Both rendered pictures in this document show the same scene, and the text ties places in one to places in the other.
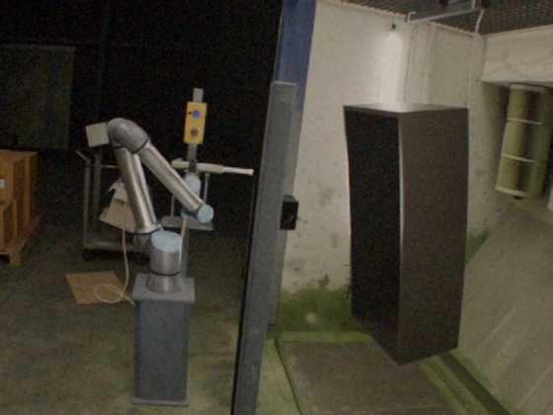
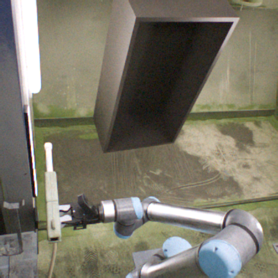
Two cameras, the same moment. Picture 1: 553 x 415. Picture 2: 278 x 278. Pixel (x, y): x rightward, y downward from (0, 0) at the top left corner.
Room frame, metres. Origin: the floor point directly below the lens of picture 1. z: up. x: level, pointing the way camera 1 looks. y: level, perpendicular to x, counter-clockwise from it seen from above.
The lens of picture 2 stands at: (2.64, 1.27, 2.28)
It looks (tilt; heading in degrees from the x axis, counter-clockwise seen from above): 42 degrees down; 259
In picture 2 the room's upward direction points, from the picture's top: 12 degrees clockwise
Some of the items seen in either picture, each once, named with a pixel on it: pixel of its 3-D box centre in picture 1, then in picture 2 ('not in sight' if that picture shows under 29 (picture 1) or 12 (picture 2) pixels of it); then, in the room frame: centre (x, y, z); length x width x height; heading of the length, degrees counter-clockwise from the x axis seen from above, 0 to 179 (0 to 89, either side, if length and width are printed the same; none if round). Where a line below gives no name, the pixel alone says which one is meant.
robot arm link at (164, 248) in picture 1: (165, 251); (174, 259); (2.22, 0.52, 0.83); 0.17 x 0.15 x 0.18; 38
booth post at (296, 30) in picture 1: (277, 175); (6, 124); (3.07, 0.02, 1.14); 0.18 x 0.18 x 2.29; 12
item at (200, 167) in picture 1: (210, 181); (51, 198); (2.80, 0.41, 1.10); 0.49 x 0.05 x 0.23; 101
